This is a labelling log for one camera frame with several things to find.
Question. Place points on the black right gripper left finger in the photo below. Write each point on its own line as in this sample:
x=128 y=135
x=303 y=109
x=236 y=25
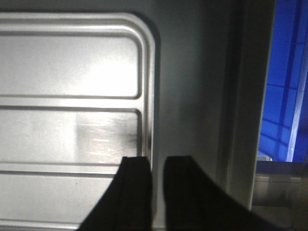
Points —
x=126 y=205

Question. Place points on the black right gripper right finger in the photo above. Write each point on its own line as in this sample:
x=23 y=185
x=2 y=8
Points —
x=194 y=202

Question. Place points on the silver metal tray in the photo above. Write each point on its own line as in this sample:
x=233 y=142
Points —
x=76 y=96

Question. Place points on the large silver base tray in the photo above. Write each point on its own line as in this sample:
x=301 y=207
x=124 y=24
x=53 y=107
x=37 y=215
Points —
x=211 y=58

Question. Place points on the blue crate below rack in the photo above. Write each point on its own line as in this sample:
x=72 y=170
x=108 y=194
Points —
x=284 y=128

